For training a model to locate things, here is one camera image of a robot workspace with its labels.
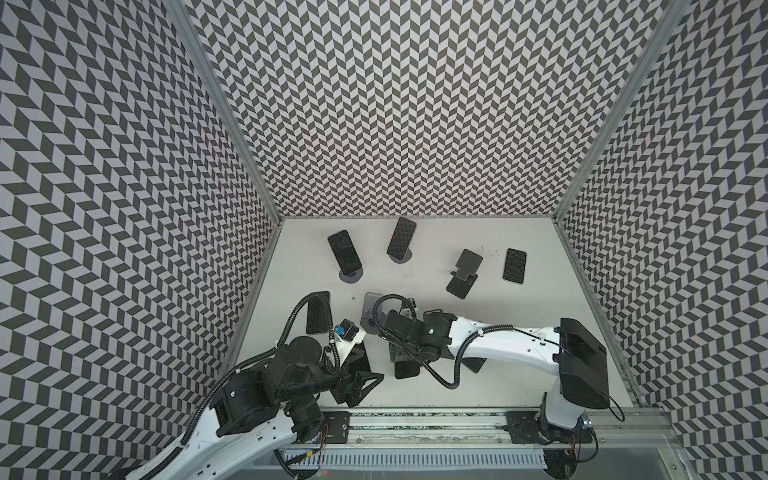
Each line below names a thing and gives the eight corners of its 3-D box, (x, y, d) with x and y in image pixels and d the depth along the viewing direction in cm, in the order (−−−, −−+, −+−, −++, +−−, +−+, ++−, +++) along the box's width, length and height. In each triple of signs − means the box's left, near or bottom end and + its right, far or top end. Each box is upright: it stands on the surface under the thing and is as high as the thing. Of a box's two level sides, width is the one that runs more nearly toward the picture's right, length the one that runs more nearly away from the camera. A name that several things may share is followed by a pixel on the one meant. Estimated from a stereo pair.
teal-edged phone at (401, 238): (388, 258, 107) (388, 239, 99) (401, 235, 114) (401, 216, 106) (405, 263, 105) (405, 245, 97) (416, 240, 112) (417, 221, 104)
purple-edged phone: (346, 284, 101) (340, 259, 90) (335, 261, 107) (328, 236, 96) (363, 276, 103) (359, 252, 92) (351, 255, 109) (346, 229, 98)
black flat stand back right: (445, 290, 100) (449, 272, 91) (460, 266, 106) (465, 247, 97) (464, 300, 97) (470, 282, 89) (478, 275, 104) (485, 256, 95)
